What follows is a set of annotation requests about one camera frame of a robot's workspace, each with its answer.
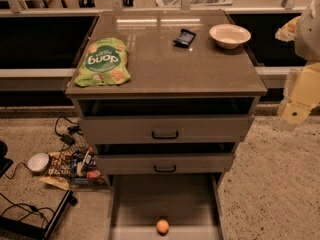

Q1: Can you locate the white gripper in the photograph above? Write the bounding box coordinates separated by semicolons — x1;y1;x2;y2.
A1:
275;17;320;128

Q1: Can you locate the orange fruit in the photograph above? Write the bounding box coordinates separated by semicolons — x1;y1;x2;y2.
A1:
156;219;169;235

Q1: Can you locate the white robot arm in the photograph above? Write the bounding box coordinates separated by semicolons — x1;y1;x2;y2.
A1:
275;0;320;130

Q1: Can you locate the white bowl on counter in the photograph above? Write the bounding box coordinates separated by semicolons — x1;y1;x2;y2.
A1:
209;24;251;49

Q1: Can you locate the grey drawer cabinet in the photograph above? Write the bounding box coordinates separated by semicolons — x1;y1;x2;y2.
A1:
64;9;268;185

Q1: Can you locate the top grey drawer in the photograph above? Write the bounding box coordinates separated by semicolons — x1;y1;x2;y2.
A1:
79;116;253;145

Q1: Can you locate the grey drawer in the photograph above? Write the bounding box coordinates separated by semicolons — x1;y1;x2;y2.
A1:
79;116;253;145
106;174;226;240
95;153;234;175

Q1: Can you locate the middle grey drawer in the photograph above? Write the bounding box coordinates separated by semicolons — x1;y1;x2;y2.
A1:
95;153;234;175

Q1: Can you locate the bottom grey drawer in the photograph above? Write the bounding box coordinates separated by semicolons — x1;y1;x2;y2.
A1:
106;174;226;240

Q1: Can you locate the dark blue candy bar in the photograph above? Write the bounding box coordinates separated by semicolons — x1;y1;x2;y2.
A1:
174;29;196;48

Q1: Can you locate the green snack bag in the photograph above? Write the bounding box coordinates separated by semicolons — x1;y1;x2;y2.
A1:
75;38;131;87

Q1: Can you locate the pile of snack packages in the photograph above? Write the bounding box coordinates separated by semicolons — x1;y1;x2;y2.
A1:
40;147;107;190

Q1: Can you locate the black metal stand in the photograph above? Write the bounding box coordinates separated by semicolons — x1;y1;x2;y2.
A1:
0;190;78;240

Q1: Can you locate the black power adapter cable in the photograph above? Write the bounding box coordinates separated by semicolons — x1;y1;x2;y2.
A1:
54;116;84;147

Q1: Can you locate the black cable on floor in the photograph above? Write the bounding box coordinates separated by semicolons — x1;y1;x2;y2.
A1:
0;192;56;228

